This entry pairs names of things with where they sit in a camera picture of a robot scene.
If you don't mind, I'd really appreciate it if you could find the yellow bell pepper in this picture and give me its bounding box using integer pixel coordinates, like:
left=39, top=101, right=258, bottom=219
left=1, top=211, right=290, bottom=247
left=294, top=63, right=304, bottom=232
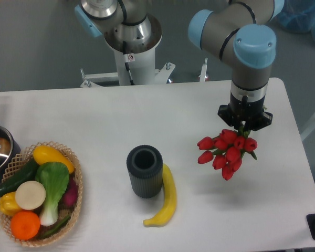
left=0, top=192, right=23, bottom=216

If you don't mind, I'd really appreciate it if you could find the dark grey ribbed vase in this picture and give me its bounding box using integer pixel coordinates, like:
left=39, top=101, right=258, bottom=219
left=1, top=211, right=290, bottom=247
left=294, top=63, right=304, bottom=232
left=127, top=145, right=163, bottom=198

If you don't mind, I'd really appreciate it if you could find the woven wicker basket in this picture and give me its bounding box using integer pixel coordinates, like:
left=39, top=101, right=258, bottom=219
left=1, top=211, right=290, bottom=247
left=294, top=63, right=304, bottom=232
left=0, top=141, right=83, bottom=247

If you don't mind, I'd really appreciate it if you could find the purple sweet potato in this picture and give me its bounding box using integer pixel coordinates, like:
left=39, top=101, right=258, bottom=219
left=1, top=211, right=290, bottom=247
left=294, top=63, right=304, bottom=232
left=62, top=177, right=78, bottom=207

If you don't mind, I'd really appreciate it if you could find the yellow banana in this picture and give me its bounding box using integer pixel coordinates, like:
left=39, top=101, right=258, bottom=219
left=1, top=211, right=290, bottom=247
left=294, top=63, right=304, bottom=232
left=143, top=164, right=177, bottom=227

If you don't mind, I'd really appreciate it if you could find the black cable on pedestal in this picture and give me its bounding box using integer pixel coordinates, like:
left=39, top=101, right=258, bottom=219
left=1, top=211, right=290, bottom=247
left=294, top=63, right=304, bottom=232
left=122, top=40, right=135, bottom=86

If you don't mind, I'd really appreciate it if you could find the green bok choy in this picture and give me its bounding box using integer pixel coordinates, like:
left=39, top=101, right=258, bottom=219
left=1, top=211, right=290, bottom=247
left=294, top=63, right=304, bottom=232
left=35, top=162, right=69, bottom=226

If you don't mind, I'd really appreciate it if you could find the green cucumber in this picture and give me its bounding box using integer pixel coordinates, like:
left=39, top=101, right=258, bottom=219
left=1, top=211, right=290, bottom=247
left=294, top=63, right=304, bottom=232
left=0, top=158, right=39, bottom=197

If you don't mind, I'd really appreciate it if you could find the orange fruit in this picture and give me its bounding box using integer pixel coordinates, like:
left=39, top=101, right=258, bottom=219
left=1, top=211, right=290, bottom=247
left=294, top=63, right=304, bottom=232
left=10, top=211, right=40, bottom=240

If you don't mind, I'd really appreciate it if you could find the yellow squash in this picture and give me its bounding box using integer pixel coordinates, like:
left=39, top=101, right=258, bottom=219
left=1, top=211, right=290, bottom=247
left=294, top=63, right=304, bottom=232
left=33, top=145, right=75, bottom=174

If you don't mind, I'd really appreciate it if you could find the white round radish slice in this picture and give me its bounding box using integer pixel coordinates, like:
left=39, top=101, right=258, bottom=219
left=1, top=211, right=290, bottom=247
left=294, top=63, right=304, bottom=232
left=15, top=181, right=46, bottom=210

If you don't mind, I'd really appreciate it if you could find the green chili pepper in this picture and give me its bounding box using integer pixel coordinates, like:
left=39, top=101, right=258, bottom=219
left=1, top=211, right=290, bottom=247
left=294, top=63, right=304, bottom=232
left=39, top=215, right=71, bottom=239

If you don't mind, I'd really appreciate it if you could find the blue plastic bag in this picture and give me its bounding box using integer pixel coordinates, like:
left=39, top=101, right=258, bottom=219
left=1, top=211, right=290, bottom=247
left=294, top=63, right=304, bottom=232
left=276, top=1, right=315, bottom=42

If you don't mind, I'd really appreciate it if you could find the red tulip bouquet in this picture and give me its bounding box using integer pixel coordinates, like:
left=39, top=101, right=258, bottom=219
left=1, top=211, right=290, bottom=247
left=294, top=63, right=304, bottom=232
left=197, top=126, right=258, bottom=181

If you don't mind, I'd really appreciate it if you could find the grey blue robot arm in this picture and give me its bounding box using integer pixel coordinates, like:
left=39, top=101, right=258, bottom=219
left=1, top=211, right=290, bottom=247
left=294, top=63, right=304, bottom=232
left=75, top=1, right=284, bottom=131

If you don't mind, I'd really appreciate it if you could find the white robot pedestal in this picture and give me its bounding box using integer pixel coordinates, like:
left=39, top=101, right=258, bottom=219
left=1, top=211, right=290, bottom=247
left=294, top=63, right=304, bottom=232
left=80, top=47, right=209, bottom=88

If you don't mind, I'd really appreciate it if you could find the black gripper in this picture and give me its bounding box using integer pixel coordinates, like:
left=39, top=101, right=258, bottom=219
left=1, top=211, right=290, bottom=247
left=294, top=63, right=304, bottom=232
left=217, top=92, right=273, bottom=131

